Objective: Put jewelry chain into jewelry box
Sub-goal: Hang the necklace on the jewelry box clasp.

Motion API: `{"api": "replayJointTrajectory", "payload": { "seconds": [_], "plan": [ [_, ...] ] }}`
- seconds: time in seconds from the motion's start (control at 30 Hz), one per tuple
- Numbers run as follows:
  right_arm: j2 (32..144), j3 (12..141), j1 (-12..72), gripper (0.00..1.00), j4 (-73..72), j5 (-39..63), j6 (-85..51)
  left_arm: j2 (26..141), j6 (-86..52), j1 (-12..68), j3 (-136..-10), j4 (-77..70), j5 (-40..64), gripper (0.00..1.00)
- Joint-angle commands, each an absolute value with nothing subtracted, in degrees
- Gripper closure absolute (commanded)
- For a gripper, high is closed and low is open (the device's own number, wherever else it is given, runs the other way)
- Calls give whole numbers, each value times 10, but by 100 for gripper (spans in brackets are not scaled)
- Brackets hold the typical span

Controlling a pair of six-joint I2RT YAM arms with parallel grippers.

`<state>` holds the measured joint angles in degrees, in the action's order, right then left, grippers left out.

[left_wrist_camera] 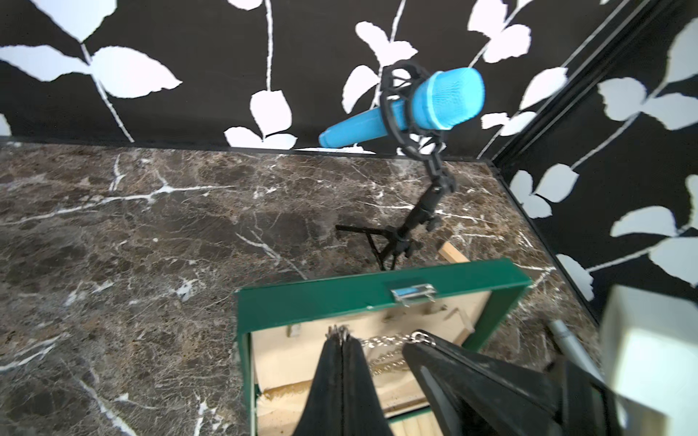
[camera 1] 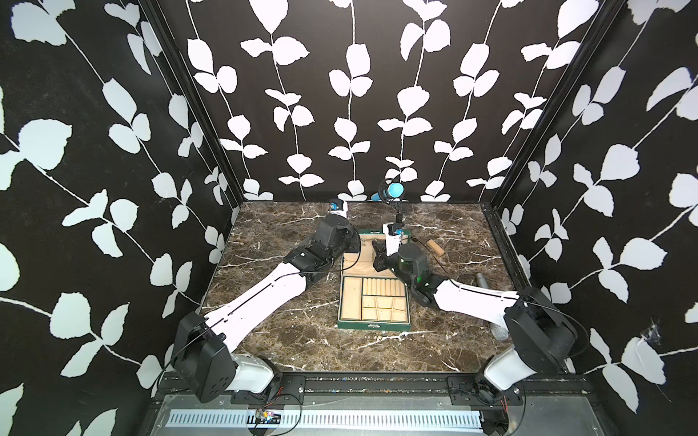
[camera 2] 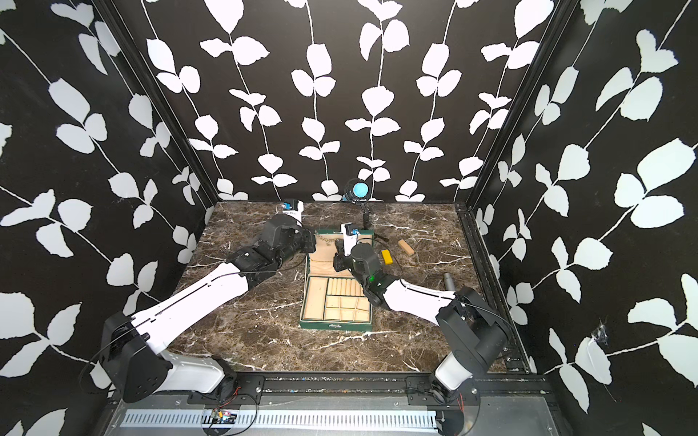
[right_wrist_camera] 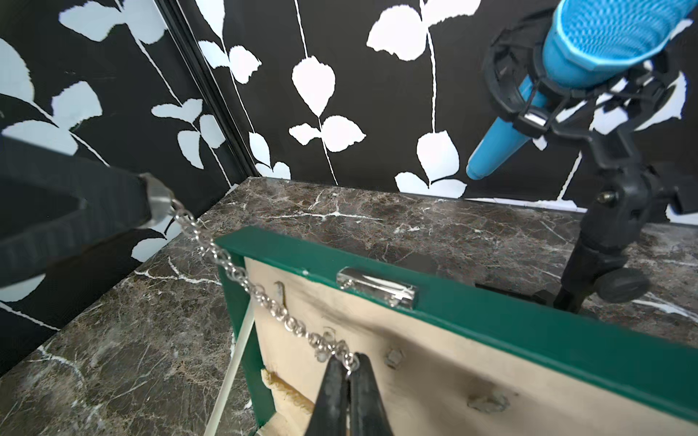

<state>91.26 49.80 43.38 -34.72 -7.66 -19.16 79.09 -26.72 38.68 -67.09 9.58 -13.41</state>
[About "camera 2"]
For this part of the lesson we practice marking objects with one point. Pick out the small circuit board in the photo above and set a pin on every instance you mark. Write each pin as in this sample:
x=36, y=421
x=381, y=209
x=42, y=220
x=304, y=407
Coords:
x=222, y=418

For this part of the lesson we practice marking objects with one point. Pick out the white slotted cable duct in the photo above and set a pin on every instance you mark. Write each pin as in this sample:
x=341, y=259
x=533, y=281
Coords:
x=289, y=419

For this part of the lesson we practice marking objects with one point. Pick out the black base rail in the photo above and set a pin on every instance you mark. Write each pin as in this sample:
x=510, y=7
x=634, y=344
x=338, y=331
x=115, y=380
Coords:
x=420, y=388

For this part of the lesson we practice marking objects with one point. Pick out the grey cylinder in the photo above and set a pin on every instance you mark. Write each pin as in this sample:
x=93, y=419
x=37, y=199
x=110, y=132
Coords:
x=449, y=283

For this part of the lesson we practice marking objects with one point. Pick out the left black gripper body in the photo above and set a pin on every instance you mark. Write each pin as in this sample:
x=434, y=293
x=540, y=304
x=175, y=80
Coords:
x=305, y=242

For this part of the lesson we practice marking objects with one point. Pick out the blue microphone on tripod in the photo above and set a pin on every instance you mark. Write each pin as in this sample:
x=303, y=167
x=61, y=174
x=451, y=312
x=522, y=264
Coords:
x=356, y=192

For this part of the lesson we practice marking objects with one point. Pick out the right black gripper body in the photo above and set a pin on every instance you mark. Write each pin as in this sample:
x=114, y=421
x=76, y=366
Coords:
x=344, y=263

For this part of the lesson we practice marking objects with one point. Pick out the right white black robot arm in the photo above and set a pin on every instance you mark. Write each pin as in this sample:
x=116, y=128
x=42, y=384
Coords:
x=475, y=333

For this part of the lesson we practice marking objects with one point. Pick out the yellow block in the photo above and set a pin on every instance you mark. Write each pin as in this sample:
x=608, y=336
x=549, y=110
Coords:
x=387, y=257

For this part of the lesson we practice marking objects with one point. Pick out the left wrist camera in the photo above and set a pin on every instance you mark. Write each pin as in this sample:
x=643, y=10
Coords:
x=293, y=208

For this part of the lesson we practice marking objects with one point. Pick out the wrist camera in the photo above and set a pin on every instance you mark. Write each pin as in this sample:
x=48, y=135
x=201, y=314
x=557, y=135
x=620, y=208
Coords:
x=293, y=208
x=349, y=237

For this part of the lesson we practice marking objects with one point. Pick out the wooden block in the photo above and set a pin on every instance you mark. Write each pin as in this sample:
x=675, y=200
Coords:
x=408, y=249

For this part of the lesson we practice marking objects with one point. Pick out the green jewelry box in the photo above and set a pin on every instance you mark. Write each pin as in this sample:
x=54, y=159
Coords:
x=333, y=301

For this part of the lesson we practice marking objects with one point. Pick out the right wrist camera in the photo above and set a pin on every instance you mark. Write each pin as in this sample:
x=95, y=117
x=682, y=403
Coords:
x=349, y=237

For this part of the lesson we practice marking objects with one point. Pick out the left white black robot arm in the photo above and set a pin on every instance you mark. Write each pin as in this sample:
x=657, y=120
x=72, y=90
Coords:
x=134, y=351

